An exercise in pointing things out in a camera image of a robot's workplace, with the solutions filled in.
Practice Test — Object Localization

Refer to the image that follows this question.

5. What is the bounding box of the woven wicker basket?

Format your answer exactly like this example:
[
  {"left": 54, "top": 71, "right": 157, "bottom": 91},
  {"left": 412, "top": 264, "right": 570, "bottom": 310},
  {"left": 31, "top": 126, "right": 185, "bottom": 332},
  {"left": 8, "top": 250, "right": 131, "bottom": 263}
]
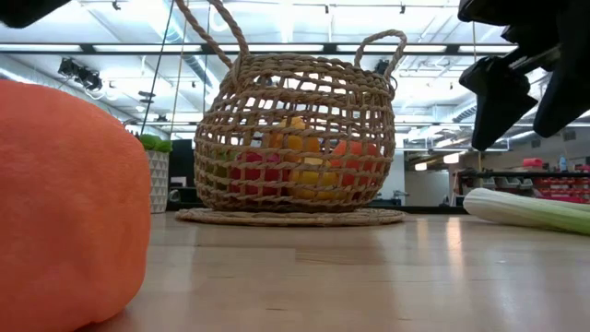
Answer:
[{"left": 173, "top": 0, "right": 409, "bottom": 214}]

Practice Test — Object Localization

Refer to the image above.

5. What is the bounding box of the orange fruit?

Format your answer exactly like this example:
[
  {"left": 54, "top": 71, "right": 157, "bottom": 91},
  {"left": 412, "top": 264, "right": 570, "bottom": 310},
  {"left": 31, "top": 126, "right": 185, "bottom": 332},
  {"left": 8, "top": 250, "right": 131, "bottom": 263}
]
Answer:
[
  {"left": 329, "top": 139, "right": 382, "bottom": 187},
  {"left": 0, "top": 78, "right": 152, "bottom": 332}
]

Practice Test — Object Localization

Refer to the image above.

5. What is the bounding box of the succulent in white patterned pot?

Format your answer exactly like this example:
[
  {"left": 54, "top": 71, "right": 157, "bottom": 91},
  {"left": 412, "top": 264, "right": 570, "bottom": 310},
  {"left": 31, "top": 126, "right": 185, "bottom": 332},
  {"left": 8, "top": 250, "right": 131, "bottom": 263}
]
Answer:
[{"left": 137, "top": 133, "right": 174, "bottom": 215}]

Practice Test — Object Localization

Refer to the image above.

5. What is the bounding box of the red round fruit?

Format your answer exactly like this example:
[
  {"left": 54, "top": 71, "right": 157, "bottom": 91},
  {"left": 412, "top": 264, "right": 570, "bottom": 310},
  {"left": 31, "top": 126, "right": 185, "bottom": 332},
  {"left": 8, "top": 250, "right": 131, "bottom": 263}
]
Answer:
[{"left": 229, "top": 151, "right": 291, "bottom": 197}]

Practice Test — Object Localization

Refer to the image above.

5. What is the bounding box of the long thin black cable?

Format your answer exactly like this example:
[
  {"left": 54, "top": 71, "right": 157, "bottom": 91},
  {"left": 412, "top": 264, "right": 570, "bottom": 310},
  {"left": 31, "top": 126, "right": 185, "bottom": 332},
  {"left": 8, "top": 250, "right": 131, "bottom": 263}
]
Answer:
[{"left": 139, "top": 0, "right": 176, "bottom": 136}]

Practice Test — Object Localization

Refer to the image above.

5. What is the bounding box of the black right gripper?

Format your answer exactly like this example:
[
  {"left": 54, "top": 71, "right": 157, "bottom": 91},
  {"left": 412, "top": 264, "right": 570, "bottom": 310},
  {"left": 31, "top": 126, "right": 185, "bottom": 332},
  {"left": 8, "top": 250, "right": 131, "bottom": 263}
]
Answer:
[{"left": 457, "top": 0, "right": 590, "bottom": 152}]

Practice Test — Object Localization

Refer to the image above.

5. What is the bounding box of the shelving with red bins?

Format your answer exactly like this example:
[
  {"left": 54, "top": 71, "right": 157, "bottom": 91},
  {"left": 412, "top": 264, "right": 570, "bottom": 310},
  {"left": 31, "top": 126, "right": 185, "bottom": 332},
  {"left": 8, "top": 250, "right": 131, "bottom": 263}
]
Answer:
[{"left": 454, "top": 156, "right": 590, "bottom": 207}]

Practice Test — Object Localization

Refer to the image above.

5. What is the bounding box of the yellow lemon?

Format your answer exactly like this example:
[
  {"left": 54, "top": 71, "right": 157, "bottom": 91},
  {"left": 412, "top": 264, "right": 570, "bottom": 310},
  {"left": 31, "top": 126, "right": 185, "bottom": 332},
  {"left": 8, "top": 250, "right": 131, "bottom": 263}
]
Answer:
[{"left": 289, "top": 158, "right": 342, "bottom": 200}]

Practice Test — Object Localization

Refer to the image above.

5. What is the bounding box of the green pear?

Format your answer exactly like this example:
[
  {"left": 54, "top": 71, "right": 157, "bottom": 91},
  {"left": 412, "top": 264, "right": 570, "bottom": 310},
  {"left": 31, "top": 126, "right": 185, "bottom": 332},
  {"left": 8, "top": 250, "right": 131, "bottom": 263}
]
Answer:
[{"left": 214, "top": 150, "right": 239, "bottom": 181}]

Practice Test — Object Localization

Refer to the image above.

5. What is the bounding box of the round woven mat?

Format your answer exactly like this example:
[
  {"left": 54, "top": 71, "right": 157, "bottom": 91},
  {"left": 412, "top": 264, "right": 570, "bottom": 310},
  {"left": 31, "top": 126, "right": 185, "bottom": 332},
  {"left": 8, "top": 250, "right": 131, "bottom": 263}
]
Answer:
[{"left": 174, "top": 207, "right": 407, "bottom": 228}]

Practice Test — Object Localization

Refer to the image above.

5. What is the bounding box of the black ceiling spotlight fixture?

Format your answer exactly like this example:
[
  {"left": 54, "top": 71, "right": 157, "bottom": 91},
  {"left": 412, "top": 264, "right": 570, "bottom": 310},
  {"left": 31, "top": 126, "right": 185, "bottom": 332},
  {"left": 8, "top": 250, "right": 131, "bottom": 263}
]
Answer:
[{"left": 57, "top": 57, "right": 103, "bottom": 92}]

